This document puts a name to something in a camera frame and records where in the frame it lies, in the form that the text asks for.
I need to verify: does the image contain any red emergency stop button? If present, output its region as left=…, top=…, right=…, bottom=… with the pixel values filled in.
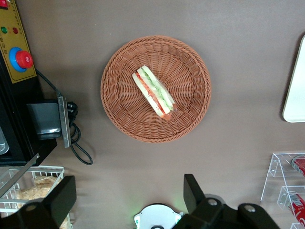
left=9, top=46, right=34, bottom=73

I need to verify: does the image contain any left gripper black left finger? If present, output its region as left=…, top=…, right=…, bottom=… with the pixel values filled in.
left=0, top=175, right=77, bottom=229

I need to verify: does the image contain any black sealing machine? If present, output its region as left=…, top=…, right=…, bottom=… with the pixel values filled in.
left=0, top=0, right=64, bottom=167

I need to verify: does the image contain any vegetable sandwich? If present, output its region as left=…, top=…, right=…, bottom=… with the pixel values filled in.
left=132, top=65, right=177, bottom=121

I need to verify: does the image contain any grey metal machine plate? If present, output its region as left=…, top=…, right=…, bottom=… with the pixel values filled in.
left=56, top=92, right=72, bottom=149

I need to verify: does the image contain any silver metal lever bar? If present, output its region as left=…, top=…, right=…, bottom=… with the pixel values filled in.
left=0, top=154, right=41, bottom=199

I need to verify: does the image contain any grey metal machine tray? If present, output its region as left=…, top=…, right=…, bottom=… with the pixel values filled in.
left=0, top=126, right=10, bottom=156

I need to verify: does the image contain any cream plastic tray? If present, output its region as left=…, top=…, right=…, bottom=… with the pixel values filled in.
left=282, top=33, right=305, bottom=124

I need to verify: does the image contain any clear puffed snack bag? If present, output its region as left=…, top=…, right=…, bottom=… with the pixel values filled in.
left=58, top=213, right=73, bottom=229
left=14, top=176, right=63, bottom=204

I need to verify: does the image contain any clear acrylic bottle rack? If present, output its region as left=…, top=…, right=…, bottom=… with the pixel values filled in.
left=260, top=152, right=305, bottom=229

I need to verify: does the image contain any yellow machine control panel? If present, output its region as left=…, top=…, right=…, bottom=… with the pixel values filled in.
left=0, top=0, right=38, bottom=84

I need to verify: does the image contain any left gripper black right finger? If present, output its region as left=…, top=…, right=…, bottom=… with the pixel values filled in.
left=171, top=174, right=280, bottom=229

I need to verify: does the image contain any round brown wicker basket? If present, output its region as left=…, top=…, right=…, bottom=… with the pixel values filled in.
left=100, top=35, right=212, bottom=144

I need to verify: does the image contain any white wire basket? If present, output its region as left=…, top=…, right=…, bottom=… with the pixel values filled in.
left=0, top=165, right=75, bottom=229

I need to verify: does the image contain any black power cable with plug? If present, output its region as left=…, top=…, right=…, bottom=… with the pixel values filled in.
left=35, top=68, right=94, bottom=166

